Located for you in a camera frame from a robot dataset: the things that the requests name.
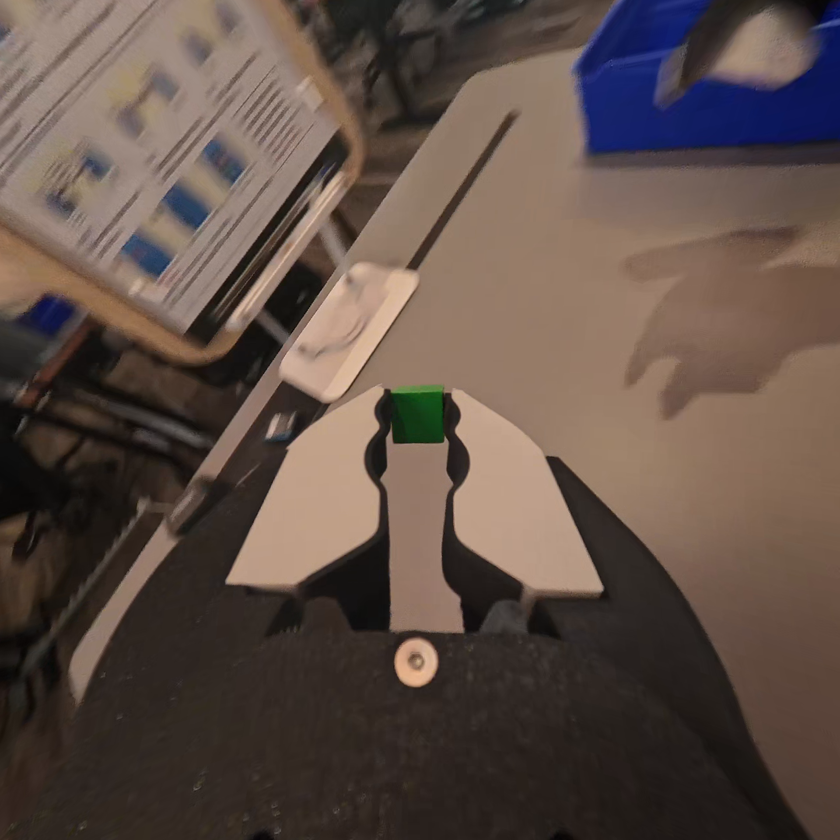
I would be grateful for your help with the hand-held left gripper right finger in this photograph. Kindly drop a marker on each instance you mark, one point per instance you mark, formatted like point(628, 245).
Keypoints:
point(525, 518)

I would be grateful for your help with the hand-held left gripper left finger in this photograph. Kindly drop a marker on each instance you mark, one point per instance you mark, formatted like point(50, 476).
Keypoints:
point(315, 518)

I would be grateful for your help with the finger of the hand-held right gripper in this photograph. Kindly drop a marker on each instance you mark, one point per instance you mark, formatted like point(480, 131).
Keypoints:
point(692, 56)
point(768, 49)

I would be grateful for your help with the blue plastic bin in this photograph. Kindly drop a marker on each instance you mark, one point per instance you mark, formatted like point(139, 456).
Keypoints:
point(617, 98)

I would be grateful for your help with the green wooden cube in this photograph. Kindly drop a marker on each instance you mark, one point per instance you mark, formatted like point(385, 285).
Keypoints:
point(418, 413)

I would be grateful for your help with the small black blue device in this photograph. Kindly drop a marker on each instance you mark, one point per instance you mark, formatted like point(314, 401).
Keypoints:
point(282, 428)

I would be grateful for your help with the small dark grey device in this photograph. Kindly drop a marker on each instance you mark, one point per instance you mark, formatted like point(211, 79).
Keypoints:
point(193, 505)

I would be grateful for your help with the white monitor base pad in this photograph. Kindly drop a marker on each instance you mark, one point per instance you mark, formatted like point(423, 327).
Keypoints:
point(390, 295)

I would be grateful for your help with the clear glass mug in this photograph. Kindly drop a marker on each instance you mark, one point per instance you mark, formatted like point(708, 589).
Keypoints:
point(295, 243)

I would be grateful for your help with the blue box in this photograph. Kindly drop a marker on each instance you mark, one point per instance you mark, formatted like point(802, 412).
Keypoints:
point(46, 313)

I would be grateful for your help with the instruction sheet clipboard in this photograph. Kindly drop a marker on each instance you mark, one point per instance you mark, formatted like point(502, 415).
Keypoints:
point(164, 164)

